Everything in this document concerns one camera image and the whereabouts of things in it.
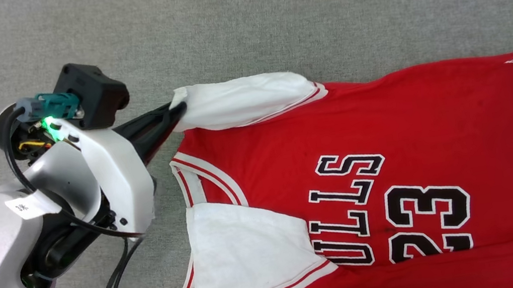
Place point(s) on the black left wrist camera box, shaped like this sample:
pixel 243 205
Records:
pixel 91 92

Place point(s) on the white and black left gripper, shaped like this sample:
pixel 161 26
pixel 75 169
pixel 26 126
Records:
pixel 120 184

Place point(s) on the red and white basketball jersey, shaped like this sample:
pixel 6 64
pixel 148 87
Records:
pixel 385 119

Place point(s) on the white paper label tag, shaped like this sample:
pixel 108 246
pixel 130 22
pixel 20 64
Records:
pixel 32 205

